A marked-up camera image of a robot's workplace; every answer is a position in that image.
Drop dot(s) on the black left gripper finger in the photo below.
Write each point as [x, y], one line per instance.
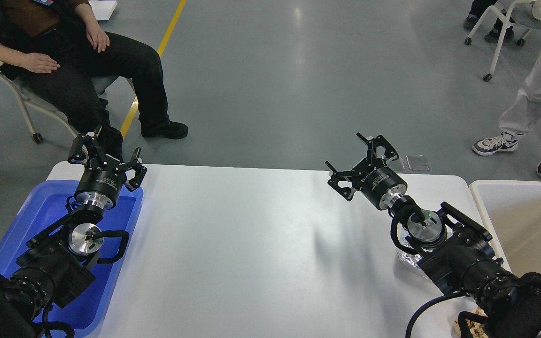
[86, 151]
[134, 164]

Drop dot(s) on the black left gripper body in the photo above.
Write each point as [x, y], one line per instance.
[100, 188]

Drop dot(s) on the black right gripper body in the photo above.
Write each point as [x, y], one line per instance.
[379, 184]

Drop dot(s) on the aluminium foil bag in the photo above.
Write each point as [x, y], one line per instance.
[411, 262]

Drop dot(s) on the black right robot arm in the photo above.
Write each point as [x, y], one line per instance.
[454, 250]

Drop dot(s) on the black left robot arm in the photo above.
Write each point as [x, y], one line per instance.
[57, 266]

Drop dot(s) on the metal floor plate left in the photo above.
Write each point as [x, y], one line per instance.
[396, 163]

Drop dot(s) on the metal floor plate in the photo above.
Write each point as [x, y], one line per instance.
[417, 162]
[396, 163]

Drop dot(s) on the metal floor plate right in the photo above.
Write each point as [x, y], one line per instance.
[417, 162]

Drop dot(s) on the blue plastic tray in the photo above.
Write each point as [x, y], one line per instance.
[45, 204]

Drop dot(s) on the seated person in black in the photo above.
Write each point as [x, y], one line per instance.
[57, 46]

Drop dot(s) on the white box on floor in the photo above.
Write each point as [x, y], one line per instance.
[103, 9]

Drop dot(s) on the beige plastic bin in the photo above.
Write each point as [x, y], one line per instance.
[511, 210]

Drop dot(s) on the crumpled brown paper ball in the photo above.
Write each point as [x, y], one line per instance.
[471, 324]

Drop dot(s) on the white rolling chair right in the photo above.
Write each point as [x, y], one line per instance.
[526, 13]

